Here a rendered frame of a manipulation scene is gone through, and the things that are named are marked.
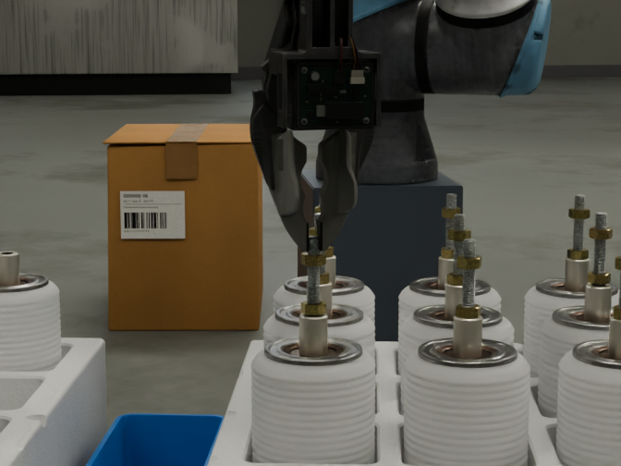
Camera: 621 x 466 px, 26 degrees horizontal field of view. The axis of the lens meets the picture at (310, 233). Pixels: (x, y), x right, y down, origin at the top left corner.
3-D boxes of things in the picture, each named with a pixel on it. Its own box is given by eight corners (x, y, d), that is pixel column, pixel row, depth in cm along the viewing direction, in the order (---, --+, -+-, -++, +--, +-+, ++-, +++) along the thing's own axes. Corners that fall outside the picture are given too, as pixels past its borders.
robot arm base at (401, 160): (309, 169, 174) (309, 92, 172) (424, 168, 175) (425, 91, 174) (323, 186, 159) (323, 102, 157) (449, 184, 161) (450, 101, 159)
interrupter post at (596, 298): (595, 327, 112) (597, 288, 112) (577, 321, 115) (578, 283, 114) (617, 324, 114) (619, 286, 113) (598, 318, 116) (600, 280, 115)
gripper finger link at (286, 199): (277, 263, 97) (282, 134, 95) (264, 247, 102) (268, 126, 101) (320, 262, 97) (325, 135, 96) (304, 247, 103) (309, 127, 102)
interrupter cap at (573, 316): (592, 337, 109) (592, 329, 109) (533, 318, 116) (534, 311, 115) (662, 326, 113) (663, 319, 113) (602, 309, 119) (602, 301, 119)
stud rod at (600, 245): (594, 299, 114) (597, 211, 113) (605, 300, 114) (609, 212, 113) (590, 300, 114) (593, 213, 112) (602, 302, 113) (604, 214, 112)
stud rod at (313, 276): (312, 331, 104) (312, 235, 103) (322, 333, 103) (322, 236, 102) (304, 333, 103) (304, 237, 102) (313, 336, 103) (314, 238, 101)
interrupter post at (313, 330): (292, 354, 104) (292, 312, 104) (321, 350, 105) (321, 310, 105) (305, 361, 102) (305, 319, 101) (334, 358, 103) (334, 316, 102)
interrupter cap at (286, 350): (249, 349, 105) (249, 341, 105) (335, 339, 108) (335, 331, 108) (287, 374, 99) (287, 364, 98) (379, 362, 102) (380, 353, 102)
